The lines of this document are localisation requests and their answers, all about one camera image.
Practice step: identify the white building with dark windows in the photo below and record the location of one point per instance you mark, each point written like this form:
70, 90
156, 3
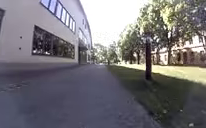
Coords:
17, 36

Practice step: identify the row of trees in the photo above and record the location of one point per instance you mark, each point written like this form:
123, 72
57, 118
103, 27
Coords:
131, 43

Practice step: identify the grass verge and lawn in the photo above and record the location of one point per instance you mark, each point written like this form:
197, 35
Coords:
177, 96

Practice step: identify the grey asphalt road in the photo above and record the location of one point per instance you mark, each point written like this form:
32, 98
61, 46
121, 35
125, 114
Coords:
81, 96

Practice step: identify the tree with dark trunk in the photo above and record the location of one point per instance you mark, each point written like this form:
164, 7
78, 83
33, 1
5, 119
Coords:
148, 63

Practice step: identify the beige building with arched windows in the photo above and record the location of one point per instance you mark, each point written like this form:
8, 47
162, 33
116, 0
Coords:
191, 53

